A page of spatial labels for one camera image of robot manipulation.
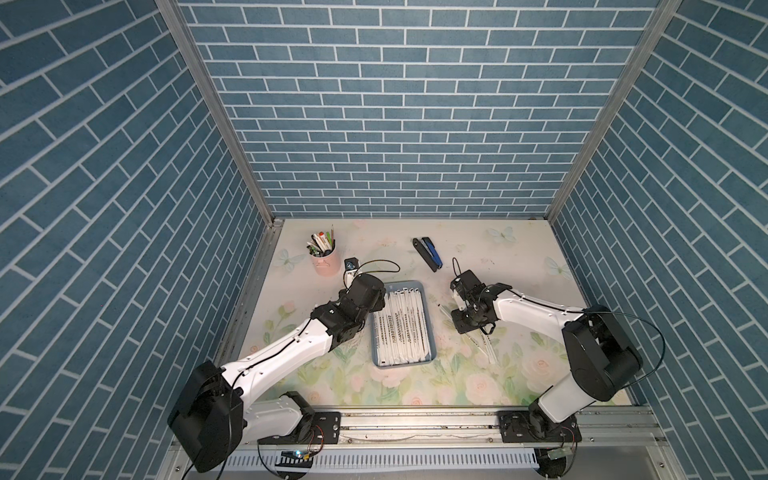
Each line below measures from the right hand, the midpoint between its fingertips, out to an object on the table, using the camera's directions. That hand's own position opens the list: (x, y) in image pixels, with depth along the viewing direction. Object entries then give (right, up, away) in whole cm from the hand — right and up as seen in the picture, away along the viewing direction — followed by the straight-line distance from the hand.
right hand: (462, 324), depth 91 cm
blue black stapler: (-9, +22, +17) cm, 29 cm away
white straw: (-22, +6, +5) cm, 23 cm away
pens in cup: (-46, +24, +8) cm, 52 cm away
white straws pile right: (+6, -5, -4) cm, 9 cm away
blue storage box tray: (-18, -2, -2) cm, 19 cm away
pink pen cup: (-42, +18, +5) cm, 46 cm away
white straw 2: (-24, -3, -3) cm, 25 cm away
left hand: (-25, +12, -8) cm, 29 cm away
